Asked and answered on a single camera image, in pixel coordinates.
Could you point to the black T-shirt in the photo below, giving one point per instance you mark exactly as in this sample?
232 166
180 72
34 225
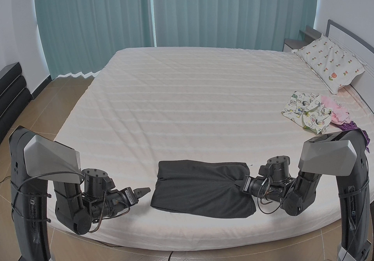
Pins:
201 186

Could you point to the white printed pillow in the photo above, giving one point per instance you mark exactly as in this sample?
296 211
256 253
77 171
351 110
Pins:
331 62

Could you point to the grey bedside table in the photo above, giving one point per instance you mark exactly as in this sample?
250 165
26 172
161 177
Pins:
293 43

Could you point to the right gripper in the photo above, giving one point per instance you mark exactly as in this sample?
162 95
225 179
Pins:
248 185

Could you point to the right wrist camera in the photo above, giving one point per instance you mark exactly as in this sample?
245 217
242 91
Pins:
263 170

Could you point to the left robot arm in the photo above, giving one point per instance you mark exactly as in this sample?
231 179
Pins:
49 154

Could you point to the purple garment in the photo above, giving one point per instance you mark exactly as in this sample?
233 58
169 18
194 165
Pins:
349 126

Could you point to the black chest of drawers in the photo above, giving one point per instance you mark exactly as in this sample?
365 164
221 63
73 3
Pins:
11 93

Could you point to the blue-green curtain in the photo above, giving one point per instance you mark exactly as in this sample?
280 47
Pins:
233 2
93 14

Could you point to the bed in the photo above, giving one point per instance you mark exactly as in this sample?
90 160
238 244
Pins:
190 102

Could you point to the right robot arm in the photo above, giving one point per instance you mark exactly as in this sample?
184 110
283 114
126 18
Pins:
327 154

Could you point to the white printed pyjama top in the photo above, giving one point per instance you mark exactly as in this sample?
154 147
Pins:
309 113

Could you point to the pink garment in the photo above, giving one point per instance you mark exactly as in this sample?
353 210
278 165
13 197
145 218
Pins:
337 110

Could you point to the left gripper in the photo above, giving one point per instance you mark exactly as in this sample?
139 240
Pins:
130 197

